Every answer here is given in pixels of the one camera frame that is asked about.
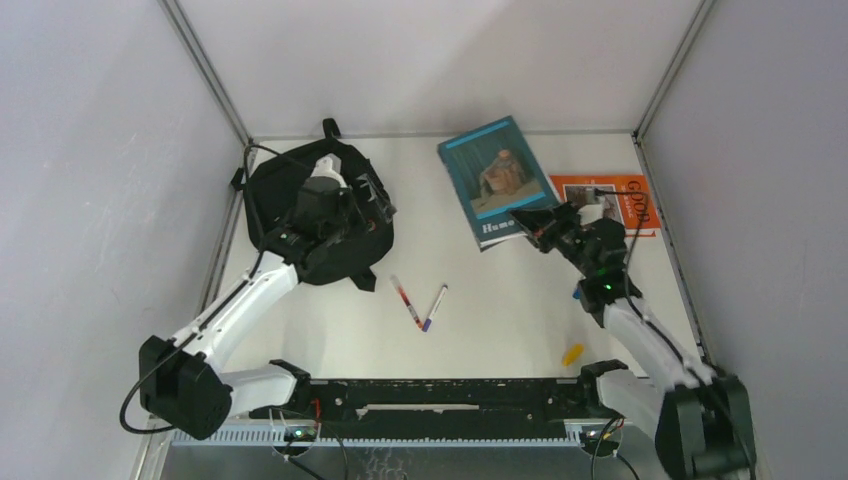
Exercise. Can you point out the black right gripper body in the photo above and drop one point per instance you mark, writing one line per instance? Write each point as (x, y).
(568, 238)

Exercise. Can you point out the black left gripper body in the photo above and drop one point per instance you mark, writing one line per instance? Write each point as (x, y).
(342, 227)

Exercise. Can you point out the teal hardcover book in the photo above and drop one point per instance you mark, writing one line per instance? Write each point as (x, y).
(494, 171)

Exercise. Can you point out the black backpack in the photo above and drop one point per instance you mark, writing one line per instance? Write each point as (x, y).
(270, 192)

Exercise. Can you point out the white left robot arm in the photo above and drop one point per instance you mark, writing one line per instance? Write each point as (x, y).
(182, 378)

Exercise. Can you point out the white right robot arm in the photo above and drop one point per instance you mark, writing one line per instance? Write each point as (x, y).
(698, 415)

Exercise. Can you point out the orange book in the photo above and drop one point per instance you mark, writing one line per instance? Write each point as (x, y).
(623, 198)

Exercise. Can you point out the red marker pen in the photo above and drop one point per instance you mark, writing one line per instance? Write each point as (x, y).
(407, 302)

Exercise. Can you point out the purple marker pen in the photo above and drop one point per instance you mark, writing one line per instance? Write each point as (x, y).
(434, 308)

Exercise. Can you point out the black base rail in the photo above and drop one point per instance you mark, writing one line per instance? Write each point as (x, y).
(434, 410)

